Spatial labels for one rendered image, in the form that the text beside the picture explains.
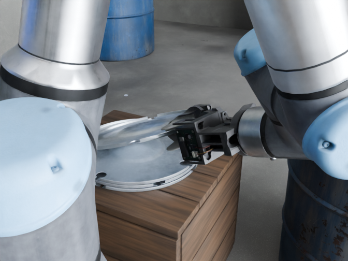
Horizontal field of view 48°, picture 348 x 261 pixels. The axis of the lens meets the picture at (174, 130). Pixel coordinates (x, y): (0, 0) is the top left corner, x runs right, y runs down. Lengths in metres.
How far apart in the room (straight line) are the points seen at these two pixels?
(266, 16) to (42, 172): 0.20
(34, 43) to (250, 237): 0.95
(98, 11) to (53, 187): 0.19
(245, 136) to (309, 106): 0.24
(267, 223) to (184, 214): 0.58
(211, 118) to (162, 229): 0.22
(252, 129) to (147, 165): 0.35
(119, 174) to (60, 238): 0.49
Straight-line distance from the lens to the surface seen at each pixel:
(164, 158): 0.86
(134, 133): 0.80
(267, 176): 1.50
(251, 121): 0.55
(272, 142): 0.53
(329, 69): 0.31
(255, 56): 0.43
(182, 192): 0.79
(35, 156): 0.30
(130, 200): 0.77
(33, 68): 0.41
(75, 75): 0.41
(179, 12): 3.94
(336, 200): 0.84
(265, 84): 0.42
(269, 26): 0.30
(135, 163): 0.85
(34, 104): 0.36
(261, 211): 1.32
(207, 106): 0.66
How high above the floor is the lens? 0.82
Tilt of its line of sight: 28 degrees down
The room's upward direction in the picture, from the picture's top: straight up
